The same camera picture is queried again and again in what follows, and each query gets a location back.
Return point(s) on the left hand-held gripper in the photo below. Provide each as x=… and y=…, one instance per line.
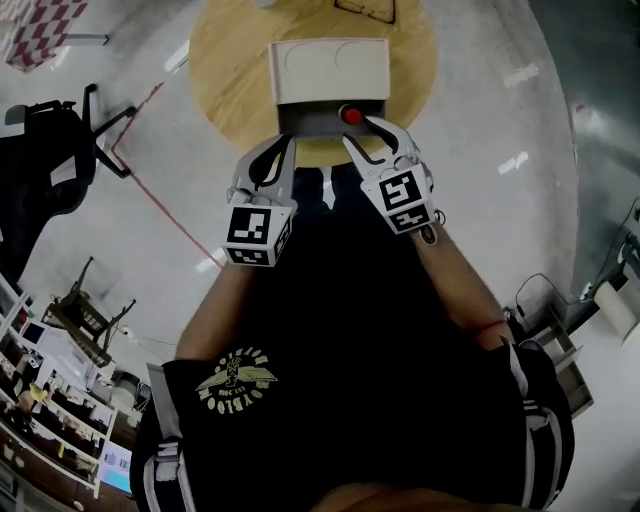
x=250, y=227

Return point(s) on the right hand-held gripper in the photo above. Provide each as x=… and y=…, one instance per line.
x=400, y=195

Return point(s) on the person's left forearm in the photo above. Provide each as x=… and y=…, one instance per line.
x=210, y=315

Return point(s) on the person's right forearm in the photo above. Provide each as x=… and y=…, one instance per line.
x=460, y=290

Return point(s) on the white shelving unit with items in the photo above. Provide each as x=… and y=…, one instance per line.
x=50, y=415

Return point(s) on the person's dark trousers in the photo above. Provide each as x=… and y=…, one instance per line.
x=350, y=185

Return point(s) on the round wooden table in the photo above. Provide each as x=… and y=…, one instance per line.
x=230, y=75

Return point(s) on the red floor tape line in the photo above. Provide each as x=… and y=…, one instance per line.
x=150, y=190

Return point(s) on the black eyeglasses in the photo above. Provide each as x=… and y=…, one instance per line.
x=367, y=10

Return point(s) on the person's torso black t-shirt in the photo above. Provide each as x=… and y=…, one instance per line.
x=350, y=375

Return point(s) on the black office chair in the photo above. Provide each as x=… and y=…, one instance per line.
x=45, y=165

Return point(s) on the dark metal folding chair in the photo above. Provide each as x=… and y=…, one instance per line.
x=85, y=315

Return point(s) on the red white checkered table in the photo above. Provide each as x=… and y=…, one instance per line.
x=45, y=30

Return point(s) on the grey metal rack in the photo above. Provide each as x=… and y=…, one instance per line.
x=565, y=360

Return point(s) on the white paper roll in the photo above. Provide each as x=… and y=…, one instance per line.
x=617, y=307

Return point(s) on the lit monitor screen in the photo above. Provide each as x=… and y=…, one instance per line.
x=116, y=465

